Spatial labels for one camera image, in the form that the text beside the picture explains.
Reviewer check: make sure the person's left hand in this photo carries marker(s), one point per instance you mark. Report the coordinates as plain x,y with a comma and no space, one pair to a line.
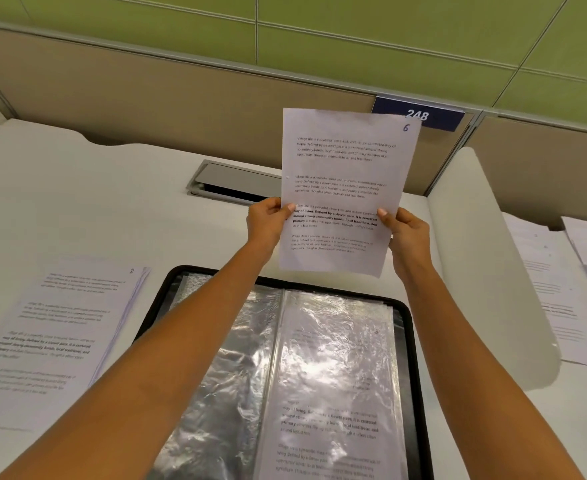
265,223

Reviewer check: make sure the person's right hand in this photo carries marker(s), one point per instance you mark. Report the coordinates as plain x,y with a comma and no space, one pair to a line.
409,240

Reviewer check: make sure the person's left thumb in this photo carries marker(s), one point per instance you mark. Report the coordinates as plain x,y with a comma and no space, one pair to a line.
286,210

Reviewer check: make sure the person's right thumb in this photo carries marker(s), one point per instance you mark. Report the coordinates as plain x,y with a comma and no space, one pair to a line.
386,218

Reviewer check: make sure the person's right forearm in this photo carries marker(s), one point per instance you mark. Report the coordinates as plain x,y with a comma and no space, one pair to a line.
478,384

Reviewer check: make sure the person's left forearm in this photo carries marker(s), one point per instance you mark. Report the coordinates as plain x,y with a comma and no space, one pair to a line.
138,369

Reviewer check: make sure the blue desk number sign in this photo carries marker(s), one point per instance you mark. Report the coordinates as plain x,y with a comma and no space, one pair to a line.
423,114

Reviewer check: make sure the white curved desk divider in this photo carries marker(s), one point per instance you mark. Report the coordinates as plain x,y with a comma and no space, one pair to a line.
488,274

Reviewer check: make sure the beige cubicle partition panel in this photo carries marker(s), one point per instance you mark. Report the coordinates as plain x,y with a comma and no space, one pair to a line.
543,164
148,94

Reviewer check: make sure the black display book folder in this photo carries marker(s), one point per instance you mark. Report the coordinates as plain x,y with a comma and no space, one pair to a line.
233,374

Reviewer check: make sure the printed sheet in plastic sleeve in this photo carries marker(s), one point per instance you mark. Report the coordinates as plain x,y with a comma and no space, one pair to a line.
333,394

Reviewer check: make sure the stack of printed paper sheets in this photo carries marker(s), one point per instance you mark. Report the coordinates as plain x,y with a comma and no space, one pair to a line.
53,339

